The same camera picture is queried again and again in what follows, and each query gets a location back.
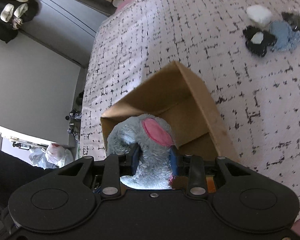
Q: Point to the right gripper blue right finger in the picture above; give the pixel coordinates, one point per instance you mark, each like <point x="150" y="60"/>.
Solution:
<point x="193" y="169"/>

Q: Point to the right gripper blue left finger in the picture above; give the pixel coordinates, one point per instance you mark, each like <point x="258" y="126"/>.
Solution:
<point x="116" y="166"/>

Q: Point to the plush hamburger toy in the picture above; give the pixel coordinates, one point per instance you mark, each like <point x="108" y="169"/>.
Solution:
<point x="211" y="187"/>

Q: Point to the grey pink plush toy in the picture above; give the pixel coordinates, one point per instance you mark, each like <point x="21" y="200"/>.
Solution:
<point x="154" y="137"/>

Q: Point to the white plastic bags on floor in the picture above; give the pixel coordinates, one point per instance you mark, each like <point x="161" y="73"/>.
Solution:
<point x="54" y="156"/>

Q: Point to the shoes on floor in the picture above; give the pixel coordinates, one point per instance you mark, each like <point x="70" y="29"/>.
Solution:
<point x="74" y="117"/>

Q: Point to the brown cardboard box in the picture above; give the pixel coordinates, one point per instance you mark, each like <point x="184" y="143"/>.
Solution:
<point x="181" y="98"/>

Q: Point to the patterned white bed blanket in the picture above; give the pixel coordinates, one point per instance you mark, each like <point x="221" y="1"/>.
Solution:
<point x="258" y="98"/>

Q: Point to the grey door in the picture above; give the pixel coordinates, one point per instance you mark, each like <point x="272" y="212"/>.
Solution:
<point x="68" y="27"/>

